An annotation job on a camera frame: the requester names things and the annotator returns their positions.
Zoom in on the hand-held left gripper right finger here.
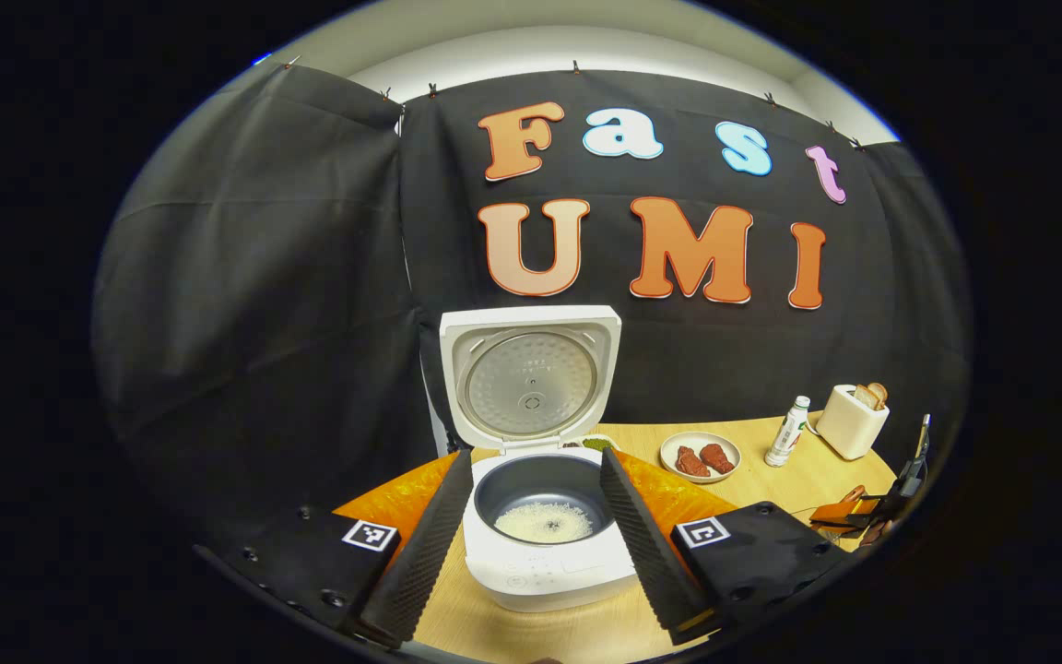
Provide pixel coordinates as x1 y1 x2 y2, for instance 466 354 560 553
599 447 850 646

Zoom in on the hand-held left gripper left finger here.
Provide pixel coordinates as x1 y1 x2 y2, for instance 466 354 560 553
195 449 475 649

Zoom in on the brown wooden spoon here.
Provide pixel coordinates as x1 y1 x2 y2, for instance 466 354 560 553
840 484 896 547

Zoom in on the pile of white rice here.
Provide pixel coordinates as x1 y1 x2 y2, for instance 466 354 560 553
494 502 595 543

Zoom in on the white rice cooker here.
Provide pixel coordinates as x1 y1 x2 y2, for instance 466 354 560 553
439 305 640 613

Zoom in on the white toaster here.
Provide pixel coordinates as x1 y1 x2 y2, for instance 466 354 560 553
815 384 891 461

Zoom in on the white round plate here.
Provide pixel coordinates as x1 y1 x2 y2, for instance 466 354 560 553
659 432 742 485

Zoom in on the white drink bottle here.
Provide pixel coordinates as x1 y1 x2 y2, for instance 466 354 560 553
764 396 811 468

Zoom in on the black backdrop cloth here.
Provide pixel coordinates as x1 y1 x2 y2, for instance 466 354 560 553
93 63 973 554

